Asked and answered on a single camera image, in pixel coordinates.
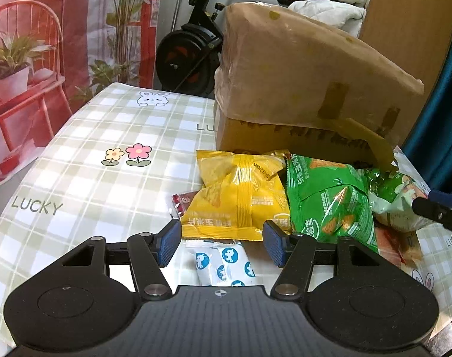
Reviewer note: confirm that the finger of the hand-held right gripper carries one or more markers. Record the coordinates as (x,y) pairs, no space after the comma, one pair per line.
(441,196)
(432,211)

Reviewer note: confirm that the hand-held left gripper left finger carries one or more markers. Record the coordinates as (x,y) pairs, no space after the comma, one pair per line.
(170,241)

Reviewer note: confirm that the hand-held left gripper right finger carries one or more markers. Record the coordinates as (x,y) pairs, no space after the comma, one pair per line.
(273,244)

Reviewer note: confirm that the pale green snack bag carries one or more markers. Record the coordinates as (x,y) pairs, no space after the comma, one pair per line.
(393,200)

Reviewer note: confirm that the orange-red snack packet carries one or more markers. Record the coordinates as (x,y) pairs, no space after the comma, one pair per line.
(391,241)

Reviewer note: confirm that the yellow snack packet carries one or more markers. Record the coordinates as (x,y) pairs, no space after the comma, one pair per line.
(229,189)

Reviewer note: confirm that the brown cardboard box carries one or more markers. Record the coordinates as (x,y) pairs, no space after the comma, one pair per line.
(304,74)

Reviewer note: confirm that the white blue-dotted packet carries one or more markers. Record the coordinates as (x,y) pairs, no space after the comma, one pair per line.
(237,262)
(205,266)

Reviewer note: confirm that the small dark red packet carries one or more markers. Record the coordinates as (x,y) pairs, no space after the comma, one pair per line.
(181,200)

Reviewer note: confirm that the green snack packet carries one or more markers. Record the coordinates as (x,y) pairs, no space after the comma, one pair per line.
(322,200)

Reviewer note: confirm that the blue curtain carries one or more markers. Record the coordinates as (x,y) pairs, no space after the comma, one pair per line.
(448,119)

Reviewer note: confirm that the wooden wardrobe panel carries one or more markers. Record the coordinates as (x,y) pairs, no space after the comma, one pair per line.
(408,26)

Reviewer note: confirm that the black exercise bike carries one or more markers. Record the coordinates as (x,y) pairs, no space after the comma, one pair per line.
(181,50)

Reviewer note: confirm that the white quilted blanket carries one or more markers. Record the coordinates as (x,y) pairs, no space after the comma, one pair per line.
(333,11)

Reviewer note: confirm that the printed backdrop cloth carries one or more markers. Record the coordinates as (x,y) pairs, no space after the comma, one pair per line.
(73,26)

